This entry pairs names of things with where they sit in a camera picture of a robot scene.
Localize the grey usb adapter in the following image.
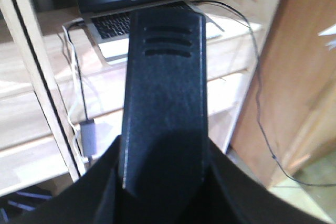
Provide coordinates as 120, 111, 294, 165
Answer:
80, 119, 97, 162

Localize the black left laptop cable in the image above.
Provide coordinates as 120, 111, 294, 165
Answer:
66, 22, 90, 122

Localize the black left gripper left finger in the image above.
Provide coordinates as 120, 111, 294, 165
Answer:
9, 136, 121, 223

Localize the black right laptop cable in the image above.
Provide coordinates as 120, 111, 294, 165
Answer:
194, 0, 336, 187

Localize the black laptop cable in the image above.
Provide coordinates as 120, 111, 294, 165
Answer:
194, 0, 336, 187
66, 22, 90, 122

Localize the silver laptop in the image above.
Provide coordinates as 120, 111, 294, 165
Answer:
68, 0, 226, 65

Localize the black and orange stapler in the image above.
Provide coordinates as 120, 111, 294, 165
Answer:
121, 8, 208, 198

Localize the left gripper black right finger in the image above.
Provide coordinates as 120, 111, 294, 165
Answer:
209, 141, 325, 223

